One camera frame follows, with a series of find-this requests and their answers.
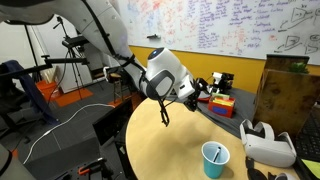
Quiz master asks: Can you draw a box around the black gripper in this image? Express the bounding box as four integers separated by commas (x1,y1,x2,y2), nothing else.
184,90,202,113

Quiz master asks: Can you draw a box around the black and white marker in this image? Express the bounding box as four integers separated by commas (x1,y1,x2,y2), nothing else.
213,146,222,164

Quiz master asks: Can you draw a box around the blue plastic cup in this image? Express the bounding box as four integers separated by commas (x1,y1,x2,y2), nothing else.
201,140,231,179

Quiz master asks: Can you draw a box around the red box of coloured blocks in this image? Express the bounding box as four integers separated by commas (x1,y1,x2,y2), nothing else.
208,93,236,119

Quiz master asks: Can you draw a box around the black and white spare gripper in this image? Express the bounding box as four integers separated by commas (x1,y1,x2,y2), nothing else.
210,71,235,95

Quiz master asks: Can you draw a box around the grey table cloth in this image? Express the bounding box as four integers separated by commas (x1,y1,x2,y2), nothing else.
166,87,258,138

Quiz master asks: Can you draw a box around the wooden stool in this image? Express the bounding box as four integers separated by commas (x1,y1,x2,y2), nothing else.
108,71,126,103

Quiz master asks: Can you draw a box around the black monitor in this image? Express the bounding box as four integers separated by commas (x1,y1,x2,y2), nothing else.
92,99,134,148

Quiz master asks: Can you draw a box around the white VR headset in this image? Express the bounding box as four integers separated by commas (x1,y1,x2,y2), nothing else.
239,119,298,168

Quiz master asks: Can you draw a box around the dark wooden shelf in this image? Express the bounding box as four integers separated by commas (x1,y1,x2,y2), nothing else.
252,54,320,138

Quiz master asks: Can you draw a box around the small green potted plant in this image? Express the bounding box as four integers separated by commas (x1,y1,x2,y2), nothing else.
288,62,309,74

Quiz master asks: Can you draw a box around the black laptop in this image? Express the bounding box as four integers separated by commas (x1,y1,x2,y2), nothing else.
294,106,320,164

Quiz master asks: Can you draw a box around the orange floor mat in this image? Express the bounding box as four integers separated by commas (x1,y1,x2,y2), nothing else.
54,88,94,108

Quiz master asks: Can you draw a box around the yellow sticky note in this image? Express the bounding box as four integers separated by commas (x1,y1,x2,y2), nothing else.
300,158,320,179

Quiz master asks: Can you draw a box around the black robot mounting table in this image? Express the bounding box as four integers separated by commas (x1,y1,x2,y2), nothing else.
24,134,116,180

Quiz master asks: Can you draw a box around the black boom stand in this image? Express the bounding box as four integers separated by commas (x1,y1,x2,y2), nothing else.
0,24,89,83

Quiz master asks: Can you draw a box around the orange bucket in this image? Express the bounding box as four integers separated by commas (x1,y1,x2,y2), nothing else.
35,79,61,101

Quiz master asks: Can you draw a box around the blue cloth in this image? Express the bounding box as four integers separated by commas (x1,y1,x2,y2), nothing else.
4,59,58,124

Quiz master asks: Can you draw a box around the black office chair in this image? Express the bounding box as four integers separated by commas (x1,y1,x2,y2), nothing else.
0,63,44,144

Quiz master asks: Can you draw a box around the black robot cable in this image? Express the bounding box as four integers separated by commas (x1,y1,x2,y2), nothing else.
158,96,172,128

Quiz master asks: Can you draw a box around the black strap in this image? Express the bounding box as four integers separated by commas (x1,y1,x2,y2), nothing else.
244,156,268,180

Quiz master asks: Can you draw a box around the wall whiteboard with writing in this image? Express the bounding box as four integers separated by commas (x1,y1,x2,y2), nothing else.
116,0,320,66

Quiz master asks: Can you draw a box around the orange handled clamp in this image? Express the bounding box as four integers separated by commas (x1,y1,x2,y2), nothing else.
78,157,108,176

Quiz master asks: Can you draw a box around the white floor cable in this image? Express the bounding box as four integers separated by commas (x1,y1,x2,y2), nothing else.
22,103,116,165

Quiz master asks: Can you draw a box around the black camera tripod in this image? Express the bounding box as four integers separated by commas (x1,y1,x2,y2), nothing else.
53,15,91,101

